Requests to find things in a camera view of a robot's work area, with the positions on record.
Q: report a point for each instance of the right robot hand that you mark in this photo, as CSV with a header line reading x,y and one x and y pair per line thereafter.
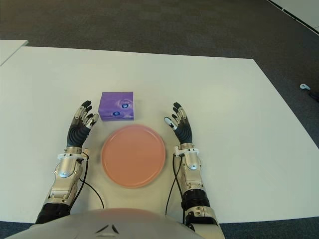
x,y
184,132

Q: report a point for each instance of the grey robot torso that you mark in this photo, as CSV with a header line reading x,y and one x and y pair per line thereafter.
x,y
104,224

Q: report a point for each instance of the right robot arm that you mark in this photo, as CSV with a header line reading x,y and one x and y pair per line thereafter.
x,y
193,179

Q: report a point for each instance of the purple tissue paper pack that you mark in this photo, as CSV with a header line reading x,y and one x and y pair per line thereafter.
x,y
115,105

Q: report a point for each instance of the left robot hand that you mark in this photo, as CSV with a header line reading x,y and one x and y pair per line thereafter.
x,y
77,134

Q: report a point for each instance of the pink round plate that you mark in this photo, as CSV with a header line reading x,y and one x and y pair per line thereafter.
x,y
133,156

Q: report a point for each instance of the white handheld controller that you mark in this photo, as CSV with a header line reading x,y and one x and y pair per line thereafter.
x,y
304,86

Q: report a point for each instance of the white side table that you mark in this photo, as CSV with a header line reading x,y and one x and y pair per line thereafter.
x,y
10,48

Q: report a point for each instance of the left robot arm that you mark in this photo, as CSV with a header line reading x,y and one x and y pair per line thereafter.
x,y
66,171

